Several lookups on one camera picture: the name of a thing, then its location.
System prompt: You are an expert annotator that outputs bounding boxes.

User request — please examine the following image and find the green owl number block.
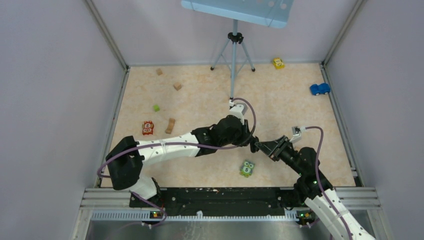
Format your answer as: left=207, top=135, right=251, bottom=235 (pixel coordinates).
left=239, top=160, right=255, bottom=178

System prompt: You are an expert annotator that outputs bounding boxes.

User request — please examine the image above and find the black earbud charging case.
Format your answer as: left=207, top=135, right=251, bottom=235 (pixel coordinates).
left=249, top=136, right=259, bottom=153

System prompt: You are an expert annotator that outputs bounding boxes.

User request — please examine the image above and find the orange red animal block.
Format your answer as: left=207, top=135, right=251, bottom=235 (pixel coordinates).
left=141, top=120, right=155, bottom=136

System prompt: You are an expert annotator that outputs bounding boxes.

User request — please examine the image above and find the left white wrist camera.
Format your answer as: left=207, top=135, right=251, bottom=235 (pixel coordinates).
left=229, top=100, right=248, bottom=125

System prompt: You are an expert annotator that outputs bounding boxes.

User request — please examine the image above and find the small wooden cube far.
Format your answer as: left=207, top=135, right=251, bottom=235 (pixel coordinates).
left=156, top=68, right=163, bottom=76

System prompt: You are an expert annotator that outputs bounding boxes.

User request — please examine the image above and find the small green cube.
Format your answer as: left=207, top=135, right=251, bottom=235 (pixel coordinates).
left=153, top=104, right=160, bottom=112

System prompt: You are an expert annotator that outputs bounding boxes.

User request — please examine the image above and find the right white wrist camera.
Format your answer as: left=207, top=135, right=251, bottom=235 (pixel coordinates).
left=289, top=126, right=306, bottom=144

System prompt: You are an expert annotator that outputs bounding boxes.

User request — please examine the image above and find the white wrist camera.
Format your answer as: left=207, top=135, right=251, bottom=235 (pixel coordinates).
left=289, top=126, right=306, bottom=144
left=229, top=100, right=248, bottom=125

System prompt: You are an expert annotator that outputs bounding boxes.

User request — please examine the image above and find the wooden cube block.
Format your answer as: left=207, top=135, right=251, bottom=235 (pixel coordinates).
left=173, top=82, right=182, bottom=91

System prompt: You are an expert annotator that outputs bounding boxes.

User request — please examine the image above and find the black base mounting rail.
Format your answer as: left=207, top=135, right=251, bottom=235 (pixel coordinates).
left=129, top=186, right=327, bottom=220

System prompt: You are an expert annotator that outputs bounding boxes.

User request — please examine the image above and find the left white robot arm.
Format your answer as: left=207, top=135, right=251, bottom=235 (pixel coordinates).
left=105, top=115, right=259, bottom=207

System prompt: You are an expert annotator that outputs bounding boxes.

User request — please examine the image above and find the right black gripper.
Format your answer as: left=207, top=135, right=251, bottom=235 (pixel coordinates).
left=255, top=134, right=305, bottom=176

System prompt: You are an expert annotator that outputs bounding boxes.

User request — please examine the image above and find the blue toy car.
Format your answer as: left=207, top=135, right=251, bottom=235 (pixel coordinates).
left=309, top=83, right=331, bottom=96

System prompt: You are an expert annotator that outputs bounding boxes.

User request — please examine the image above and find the light blue tripod stand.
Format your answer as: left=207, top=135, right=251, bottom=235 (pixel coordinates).
left=210, top=19, right=256, bottom=100

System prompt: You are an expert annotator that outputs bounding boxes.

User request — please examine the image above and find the light blue perforated board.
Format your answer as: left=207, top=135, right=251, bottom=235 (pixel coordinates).
left=181, top=0, right=294, bottom=29

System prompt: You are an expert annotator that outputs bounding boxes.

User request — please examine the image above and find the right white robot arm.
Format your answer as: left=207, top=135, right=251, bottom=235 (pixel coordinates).
left=250, top=135, right=374, bottom=240

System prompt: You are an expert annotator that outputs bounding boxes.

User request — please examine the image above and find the wooden arch block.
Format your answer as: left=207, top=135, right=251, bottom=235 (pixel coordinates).
left=165, top=118, right=176, bottom=135

